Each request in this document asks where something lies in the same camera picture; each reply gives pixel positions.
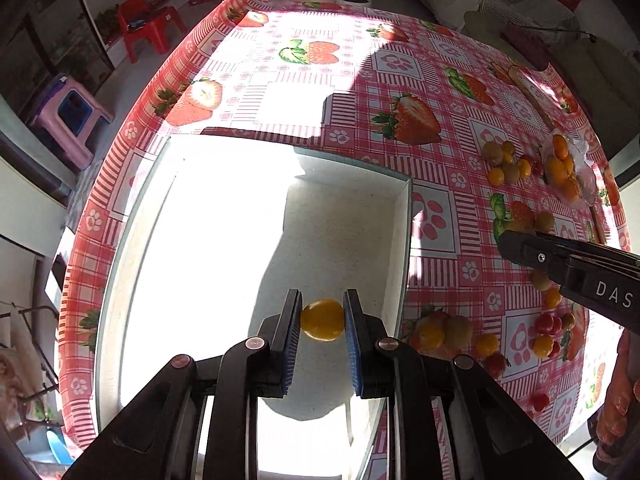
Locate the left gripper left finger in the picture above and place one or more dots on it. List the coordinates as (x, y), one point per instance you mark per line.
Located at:
(285, 344)

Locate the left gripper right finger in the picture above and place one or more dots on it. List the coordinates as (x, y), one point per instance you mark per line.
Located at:
(490, 436)

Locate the yellow cherry tomato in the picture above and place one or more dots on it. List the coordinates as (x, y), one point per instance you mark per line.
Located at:
(323, 320)

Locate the glass bowl of oranges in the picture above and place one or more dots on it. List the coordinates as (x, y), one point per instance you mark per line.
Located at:
(567, 172)

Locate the white rectangular tray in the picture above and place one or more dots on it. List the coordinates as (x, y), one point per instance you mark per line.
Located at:
(221, 230)

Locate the strawberry checkered tablecloth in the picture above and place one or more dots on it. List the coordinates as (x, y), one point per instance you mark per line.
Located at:
(395, 92)

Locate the pink plastic stool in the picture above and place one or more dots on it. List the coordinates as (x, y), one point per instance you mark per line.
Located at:
(68, 113)

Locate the red plastic chair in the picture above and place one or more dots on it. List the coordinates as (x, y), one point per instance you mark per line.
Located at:
(139, 21)

